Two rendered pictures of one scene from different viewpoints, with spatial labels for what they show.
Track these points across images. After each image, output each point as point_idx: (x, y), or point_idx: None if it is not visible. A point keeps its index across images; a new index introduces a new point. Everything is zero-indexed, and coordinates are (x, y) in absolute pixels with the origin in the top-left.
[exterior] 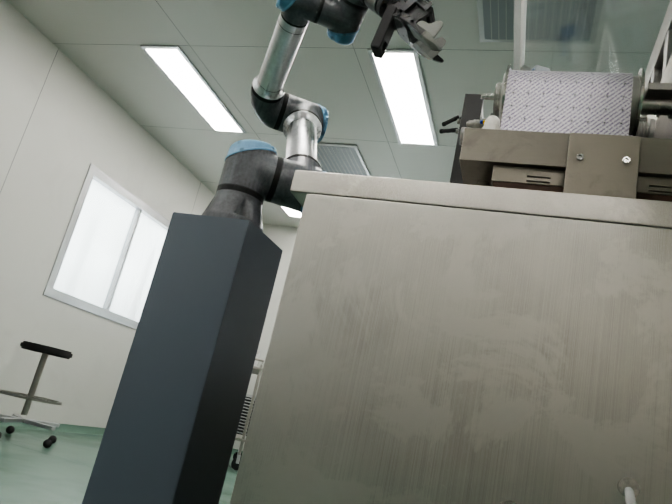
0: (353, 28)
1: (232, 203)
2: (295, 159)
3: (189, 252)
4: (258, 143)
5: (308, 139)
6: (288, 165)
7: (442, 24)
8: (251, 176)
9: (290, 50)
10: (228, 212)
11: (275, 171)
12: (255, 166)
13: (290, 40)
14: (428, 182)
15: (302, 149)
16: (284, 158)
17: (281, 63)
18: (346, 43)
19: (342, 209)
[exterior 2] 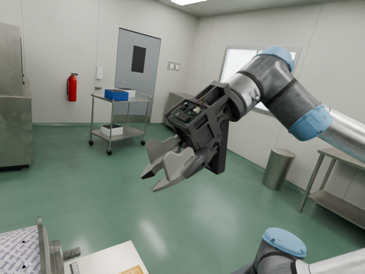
0: (284, 124)
1: (247, 268)
2: (285, 263)
3: None
4: (264, 233)
5: (360, 257)
6: (263, 262)
7: (145, 144)
8: (256, 256)
9: (333, 144)
10: (244, 272)
11: (258, 261)
12: (258, 250)
13: (318, 137)
14: (63, 263)
15: (323, 262)
16: (274, 256)
17: (351, 156)
18: (300, 139)
19: None
